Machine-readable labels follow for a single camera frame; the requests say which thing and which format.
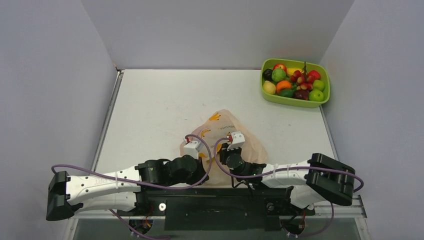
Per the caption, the green guava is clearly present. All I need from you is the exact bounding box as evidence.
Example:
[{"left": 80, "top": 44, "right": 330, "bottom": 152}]
[{"left": 271, "top": 68, "right": 287, "bottom": 83}]

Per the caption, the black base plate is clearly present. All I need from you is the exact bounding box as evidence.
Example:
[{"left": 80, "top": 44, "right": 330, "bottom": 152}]
[{"left": 117, "top": 187, "right": 315, "bottom": 231}]

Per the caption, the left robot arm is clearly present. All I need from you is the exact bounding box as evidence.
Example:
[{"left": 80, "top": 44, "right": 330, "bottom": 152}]
[{"left": 45, "top": 155, "right": 212, "bottom": 222}]

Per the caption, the green plastic fruit tray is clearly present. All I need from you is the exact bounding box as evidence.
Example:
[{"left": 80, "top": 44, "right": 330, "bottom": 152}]
[{"left": 260, "top": 58, "right": 331, "bottom": 108}]

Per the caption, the red apple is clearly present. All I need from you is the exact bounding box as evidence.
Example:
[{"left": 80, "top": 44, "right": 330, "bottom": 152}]
[{"left": 273, "top": 63, "right": 287, "bottom": 73}]

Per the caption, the red grape bunch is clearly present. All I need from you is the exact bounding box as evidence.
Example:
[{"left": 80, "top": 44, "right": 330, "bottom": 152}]
[{"left": 288, "top": 62, "right": 316, "bottom": 91}]

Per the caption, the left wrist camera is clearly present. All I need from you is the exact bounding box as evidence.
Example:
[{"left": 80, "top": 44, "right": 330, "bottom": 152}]
[{"left": 181, "top": 140, "right": 204, "bottom": 160}]

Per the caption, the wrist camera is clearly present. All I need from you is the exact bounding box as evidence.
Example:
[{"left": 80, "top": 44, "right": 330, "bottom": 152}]
[
  {"left": 227, "top": 131, "right": 246, "bottom": 151},
  {"left": 181, "top": 140, "right": 204, "bottom": 160}
]

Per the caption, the translucent orange plastic bag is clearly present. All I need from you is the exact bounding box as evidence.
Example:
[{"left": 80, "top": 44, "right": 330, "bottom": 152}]
[{"left": 188, "top": 109, "right": 268, "bottom": 187}]

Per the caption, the yellow lemon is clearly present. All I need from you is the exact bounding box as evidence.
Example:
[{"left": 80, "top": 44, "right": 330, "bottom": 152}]
[{"left": 262, "top": 80, "right": 277, "bottom": 95}]

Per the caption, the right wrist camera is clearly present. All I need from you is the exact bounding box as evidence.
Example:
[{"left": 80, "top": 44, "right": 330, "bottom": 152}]
[{"left": 227, "top": 131, "right": 246, "bottom": 151}]

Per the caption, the orange fruit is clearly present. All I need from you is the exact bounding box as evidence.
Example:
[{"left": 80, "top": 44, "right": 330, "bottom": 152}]
[{"left": 275, "top": 80, "right": 292, "bottom": 94}]

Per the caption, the yellow banana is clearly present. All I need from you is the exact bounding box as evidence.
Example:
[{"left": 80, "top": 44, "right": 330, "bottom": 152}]
[{"left": 286, "top": 67, "right": 302, "bottom": 77}]

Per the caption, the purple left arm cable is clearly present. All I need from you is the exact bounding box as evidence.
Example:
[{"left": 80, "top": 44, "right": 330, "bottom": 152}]
[{"left": 50, "top": 133, "right": 214, "bottom": 240}]

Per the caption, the green lime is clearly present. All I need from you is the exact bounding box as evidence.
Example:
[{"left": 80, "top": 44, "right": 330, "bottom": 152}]
[{"left": 278, "top": 88, "right": 294, "bottom": 98}]

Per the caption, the green apple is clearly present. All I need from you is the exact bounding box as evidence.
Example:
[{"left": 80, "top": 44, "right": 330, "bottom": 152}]
[{"left": 312, "top": 79, "right": 326, "bottom": 92}]

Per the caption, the dark purple plum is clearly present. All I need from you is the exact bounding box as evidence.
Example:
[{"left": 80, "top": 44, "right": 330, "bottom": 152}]
[{"left": 292, "top": 89, "right": 310, "bottom": 101}]

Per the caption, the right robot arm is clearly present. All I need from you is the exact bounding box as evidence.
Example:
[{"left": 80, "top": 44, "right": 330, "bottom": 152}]
[{"left": 217, "top": 143, "right": 356, "bottom": 214}]

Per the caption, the aluminium table rail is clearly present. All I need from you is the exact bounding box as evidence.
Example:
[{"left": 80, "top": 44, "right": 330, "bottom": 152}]
[{"left": 62, "top": 69, "right": 125, "bottom": 240}]

